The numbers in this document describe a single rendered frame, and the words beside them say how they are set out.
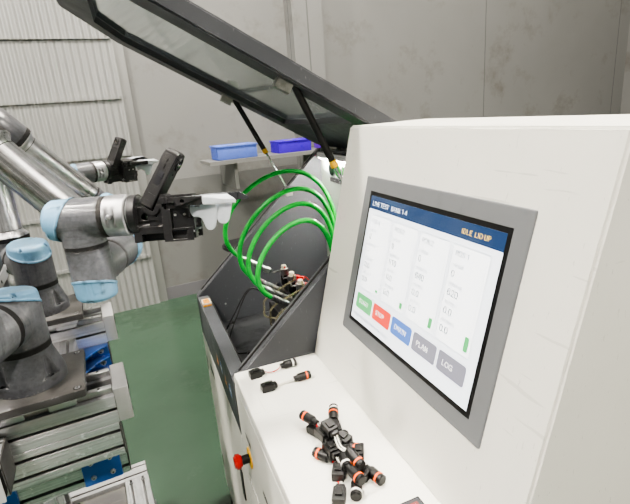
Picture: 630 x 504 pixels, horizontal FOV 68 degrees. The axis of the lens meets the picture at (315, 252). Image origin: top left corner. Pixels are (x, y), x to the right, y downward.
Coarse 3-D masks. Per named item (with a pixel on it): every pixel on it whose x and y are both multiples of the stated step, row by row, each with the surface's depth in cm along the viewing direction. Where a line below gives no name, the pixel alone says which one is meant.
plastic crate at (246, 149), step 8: (224, 144) 408; (232, 144) 401; (240, 144) 390; (248, 144) 393; (216, 152) 386; (224, 152) 387; (232, 152) 389; (240, 152) 392; (248, 152) 395; (256, 152) 398
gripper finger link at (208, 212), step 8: (208, 200) 77; (216, 200) 77; (224, 200) 77; (232, 200) 77; (192, 208) 80; (200, 208) 79; (208, 208) 79; (216, 208) 78; (200, 216) 80; (208, 216) 79; (216, 216) 78; (208, 224) 79
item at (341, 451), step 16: (304, 416) 93; (336, 416) 92; (320, 432) 88; (336, 432) 86; (320, 448) 86; (336, 448) 84; (352, 448) 86; (336, 464) 82; (352, 464) 80; (368, 464) 82; (336, 480) 80; (352, 480) 78; (368, 480) 80; (384, 480) 79; (336, 496) 75; (352, 496) 76
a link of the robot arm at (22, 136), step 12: (0, 108) 137; (0, 120) 134; (12, 120) 137; (12, 132) 136; (24, 132) 138; (24, 144) 138; (36, 144) 142; (36, 156) 142; (48, 156) 145; (48, 168) 146; (60, 168) 148; (72, 168) 152; (60, 180) 150; (72, 180) 151; (84, 180) 155; (84, 192) 155; (96, 192) 158
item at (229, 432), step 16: (208, 352) 176; (208, 368) 186; (224, 400) 150; (224, 416) 160; (224, 432) 171; (224, 448) 184; (240, 448) 130; (224, 464) 199; (240, 480) 146; (240, 496) 156
